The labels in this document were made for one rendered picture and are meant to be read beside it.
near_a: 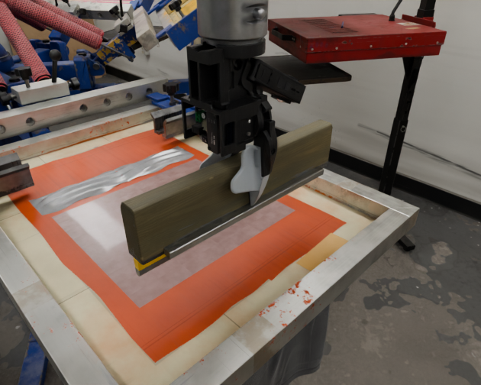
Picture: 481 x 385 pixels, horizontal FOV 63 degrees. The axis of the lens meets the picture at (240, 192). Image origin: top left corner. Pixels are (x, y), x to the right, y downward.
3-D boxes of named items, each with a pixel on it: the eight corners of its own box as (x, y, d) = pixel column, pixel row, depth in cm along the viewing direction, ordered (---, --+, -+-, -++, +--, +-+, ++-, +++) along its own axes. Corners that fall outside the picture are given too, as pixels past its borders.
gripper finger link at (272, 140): (243, 173, 52) (236, 107, 48) (253, 168, 53) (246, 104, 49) (269, 180, 48) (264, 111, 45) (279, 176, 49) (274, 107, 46)
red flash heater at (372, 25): (384, 37, 194) (389, 10, 188) (447, 59, 156) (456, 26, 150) (266, 43, 181) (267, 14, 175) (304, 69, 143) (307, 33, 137)
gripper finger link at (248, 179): (225, 218, 51) (216, 150, 47) (257, 200, 55) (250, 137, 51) (242, 224, 49) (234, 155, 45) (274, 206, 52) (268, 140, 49)
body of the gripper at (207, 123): (182, 143, 49) (174, 40, 42) (233, 124, 54) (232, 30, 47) (224, 163, 44) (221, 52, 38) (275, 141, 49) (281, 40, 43)
